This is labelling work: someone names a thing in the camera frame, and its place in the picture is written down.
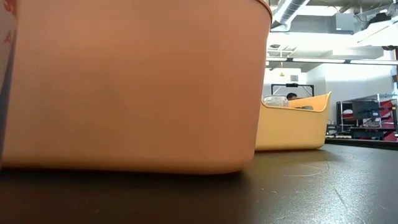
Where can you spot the black gantry frame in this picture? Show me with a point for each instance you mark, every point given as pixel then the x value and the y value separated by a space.
pixel 292 85

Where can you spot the orange plastic bin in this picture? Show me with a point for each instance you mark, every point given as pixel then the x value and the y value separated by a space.
pixel 140 93

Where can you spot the metal shelf with red bins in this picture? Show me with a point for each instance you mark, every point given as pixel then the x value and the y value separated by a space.
pixel 387 124

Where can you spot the person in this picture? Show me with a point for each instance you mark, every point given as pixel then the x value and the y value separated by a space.
pixel 291 96

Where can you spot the silver ceiling air duct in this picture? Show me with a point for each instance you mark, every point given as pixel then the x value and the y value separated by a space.
pixel 290 11

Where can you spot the black computer monitor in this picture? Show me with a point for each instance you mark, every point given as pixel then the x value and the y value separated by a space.
pixel 366 109

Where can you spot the yellow plastic bin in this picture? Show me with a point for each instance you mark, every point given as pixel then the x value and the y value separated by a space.
pixel 295 130

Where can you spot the long ceiling light bar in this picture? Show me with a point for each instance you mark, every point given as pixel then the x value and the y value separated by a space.
pixel 318 60

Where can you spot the black desk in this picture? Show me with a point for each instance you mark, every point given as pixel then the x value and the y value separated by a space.
pixel 367 133

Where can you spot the small yellow hanging fixture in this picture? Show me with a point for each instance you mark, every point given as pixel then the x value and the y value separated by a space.
pixel 281 74

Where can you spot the clear plastic item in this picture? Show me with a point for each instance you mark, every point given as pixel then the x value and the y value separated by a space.
pixel 276 101

